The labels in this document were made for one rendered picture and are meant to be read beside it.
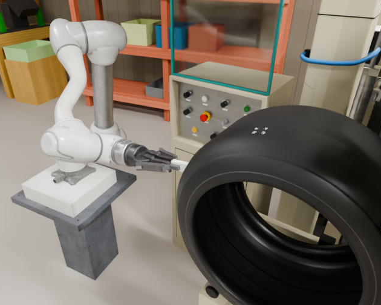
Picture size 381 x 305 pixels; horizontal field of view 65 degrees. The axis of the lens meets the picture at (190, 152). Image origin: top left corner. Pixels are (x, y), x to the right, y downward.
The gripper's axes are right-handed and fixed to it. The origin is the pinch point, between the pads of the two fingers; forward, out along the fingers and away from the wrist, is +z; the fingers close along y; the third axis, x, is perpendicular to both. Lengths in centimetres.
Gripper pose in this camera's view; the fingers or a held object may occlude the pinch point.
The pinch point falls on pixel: (181, 166)
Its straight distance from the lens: 90.5
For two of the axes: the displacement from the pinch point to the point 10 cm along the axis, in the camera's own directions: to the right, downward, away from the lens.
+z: 8.2, 1.7, -5.5
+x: 1.1, 8.9, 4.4
